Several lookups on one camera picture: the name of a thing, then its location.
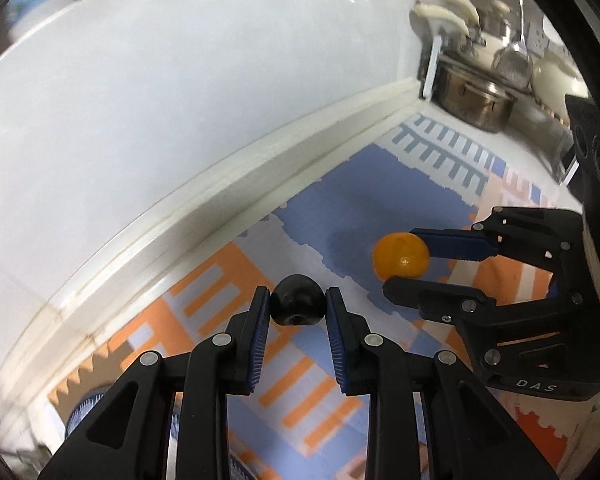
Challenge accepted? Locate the dark plum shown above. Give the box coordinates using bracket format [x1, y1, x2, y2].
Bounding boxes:
[268, 274, 326, 326]

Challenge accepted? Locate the small back orange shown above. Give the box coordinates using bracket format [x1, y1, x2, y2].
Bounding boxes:
[372, 232, 430, 281]

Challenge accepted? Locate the colourful patterned table mat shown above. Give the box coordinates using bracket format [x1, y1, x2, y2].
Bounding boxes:
[48, 112, 577, 479]

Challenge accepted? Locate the steel cooking pot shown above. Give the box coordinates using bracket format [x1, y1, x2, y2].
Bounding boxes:
[434, 62, 517, 133]

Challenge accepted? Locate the metal shelf rack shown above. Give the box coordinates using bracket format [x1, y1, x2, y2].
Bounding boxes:
[420, 35, 574, 183]

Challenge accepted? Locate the blue white porcelain plate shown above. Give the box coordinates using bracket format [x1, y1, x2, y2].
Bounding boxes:
[65, 384, 257, 480]

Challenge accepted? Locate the cream ceramic teapot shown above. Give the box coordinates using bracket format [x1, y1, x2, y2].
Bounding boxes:
[531, 50, 590, 112]

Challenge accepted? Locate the metal spatula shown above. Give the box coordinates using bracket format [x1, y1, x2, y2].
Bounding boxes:
[492, 0, 533, 91]

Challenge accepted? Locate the white rice paddle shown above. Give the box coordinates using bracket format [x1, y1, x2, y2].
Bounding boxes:
[542, 15, 573, 62]

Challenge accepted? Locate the cream pan handle lower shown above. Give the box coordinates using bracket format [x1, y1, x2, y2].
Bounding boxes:
[413, 2, 469, 36]

